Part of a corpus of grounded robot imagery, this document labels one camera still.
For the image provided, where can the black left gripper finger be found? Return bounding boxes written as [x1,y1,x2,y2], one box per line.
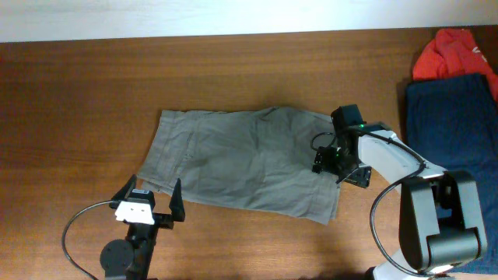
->
[169,179,186,222]
[110,174,137,208]

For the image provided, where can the grey shorts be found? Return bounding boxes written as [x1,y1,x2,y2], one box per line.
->
[138,107,340,225]

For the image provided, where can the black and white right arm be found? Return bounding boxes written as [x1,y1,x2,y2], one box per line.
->
[312,104,488,279]

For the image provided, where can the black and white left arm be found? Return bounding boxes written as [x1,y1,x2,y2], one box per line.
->
[100,175,185,280]

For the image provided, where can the navy blue garment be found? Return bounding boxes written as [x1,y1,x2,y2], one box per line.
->
[405,74,497,275]

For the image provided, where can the red garment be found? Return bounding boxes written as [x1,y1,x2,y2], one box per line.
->
[412,29,497,102]

